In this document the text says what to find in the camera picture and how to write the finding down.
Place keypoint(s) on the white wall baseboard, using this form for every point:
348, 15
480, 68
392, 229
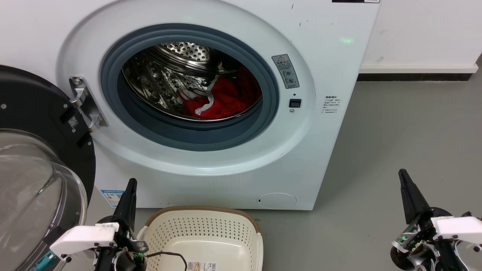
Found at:
418, 68

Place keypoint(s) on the black glass washer door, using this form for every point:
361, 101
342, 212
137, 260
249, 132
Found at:
34, 113

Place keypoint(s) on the blue and white energy sticker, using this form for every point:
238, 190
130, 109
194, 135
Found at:
112, 196

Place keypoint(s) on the black door latch slot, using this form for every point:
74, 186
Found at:
295, 103

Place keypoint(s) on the stainless steel washing machine drum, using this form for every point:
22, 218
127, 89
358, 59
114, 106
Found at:
158, 79

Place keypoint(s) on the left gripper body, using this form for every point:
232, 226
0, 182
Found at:
122, 248

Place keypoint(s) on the grey rubber door gasket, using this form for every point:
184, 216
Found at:
180, 135

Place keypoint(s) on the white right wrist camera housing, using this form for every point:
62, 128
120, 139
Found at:
457, 227

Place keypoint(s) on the silver door hinge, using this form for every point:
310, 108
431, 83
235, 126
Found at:
83, 101

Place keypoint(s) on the cream perforated laundry basket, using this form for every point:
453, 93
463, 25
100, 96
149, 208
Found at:
211, 237

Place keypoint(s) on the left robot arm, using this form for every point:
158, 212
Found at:
43, 261

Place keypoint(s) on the red garment with white trim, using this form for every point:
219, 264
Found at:
226, 99

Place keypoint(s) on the QR code sticker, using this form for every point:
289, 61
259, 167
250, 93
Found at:
73, 122

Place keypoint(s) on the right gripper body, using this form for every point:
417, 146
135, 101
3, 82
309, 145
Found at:
421, 248

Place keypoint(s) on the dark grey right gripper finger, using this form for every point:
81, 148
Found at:
412, 197

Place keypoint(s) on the grey warning sticker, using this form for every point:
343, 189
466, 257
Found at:
285, 71

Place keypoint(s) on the round filter cover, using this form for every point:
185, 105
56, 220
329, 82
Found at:
276, 200

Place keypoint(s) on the white front-load washing machine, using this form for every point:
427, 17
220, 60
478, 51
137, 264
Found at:
331, 56

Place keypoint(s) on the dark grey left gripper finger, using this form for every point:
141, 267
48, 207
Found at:
127, 205

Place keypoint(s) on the white printed barcode label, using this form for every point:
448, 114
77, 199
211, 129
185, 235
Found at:
201, 266

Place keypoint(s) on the small white text label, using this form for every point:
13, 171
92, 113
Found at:
331, 104

